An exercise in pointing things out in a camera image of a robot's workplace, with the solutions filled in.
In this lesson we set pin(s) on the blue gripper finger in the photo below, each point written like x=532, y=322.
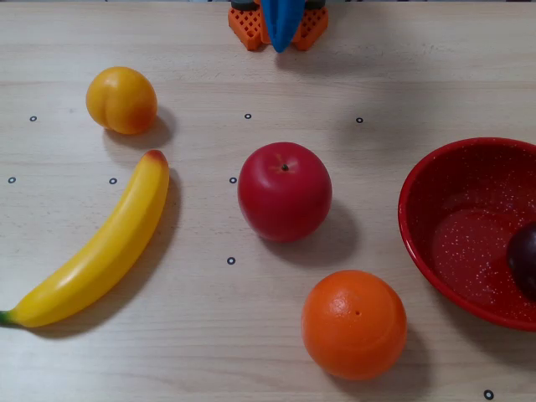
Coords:
x=285, y=25

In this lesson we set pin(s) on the dark purple plum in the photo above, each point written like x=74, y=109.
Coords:
x=523, y=259

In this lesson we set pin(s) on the orange robot base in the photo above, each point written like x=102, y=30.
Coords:
x=247, y=25

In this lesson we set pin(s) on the red speckled bowl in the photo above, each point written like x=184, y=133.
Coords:
x=460, y=251

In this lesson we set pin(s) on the red apple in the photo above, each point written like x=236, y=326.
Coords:
x=285, y=197

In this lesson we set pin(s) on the yellow peach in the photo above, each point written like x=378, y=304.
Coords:
x=121, y=100

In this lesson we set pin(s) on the yellow banana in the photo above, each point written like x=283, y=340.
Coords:
x=104, y=251

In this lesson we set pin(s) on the orange fruit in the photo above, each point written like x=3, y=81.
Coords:
x=354, y=331

